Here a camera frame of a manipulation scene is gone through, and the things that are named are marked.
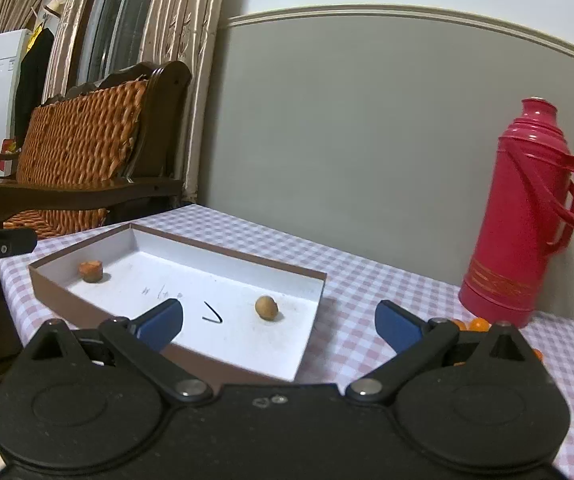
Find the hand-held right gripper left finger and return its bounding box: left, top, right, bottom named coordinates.
left=20, top=299, right=214, bottom=402

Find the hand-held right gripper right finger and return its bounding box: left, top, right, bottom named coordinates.
left=345, top=300, right=548, bottom=406

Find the brown cardboard box white inside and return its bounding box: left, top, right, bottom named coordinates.
left=28, top=223, right=329, bottom=383

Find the pink white checkered tablecloth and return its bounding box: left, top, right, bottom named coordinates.
left=0, top=203, right=574, bottom=480

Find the orange brown food chunk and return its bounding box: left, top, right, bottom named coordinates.
left=78, top=260, right=104, bottom=283

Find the small tan nut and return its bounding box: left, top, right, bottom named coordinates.
left=255, top=295, right=282, bottom=322

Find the red thermos flask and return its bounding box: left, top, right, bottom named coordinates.
left=458, top=96, right=574, bottom=330

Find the orange woven chair cushion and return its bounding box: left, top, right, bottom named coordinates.
left=4, top=80, right=148, bottom=238

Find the black hanging coat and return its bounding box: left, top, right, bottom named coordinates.
left=13, top=27, right=55, bottom=148

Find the dark wooden chair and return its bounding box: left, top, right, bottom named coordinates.
left=0, top=60, right=193, bottom=241

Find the dark framed window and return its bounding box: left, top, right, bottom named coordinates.
left=74, top=0, right=163, bottom=86

